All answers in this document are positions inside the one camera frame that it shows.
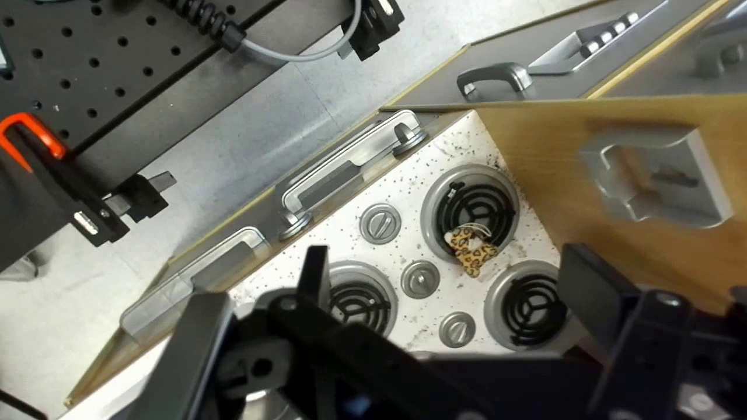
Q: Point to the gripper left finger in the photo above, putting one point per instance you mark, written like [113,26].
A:
[303,350]

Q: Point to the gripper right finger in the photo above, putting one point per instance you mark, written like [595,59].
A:
[648,350]

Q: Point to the toy stove burner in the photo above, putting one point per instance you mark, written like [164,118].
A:
[435,204]
[365,274]
[496,303]

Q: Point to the grey stove knob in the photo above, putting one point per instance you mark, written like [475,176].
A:
[419,279]
[457,329]
[380,223]

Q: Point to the leopard print plush toy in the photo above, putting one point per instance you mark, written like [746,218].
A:
[471,252]

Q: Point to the wooden toy kitchen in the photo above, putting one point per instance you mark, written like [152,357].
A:
[548,175]

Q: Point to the dark grey cabinet door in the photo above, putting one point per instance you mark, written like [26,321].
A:
[443,81]

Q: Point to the small black clamp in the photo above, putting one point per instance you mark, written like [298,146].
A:
[373,29]

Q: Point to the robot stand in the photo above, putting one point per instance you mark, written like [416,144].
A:
[128,70]

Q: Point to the grey wall hook holder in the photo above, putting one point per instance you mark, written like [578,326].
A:
[694,192]

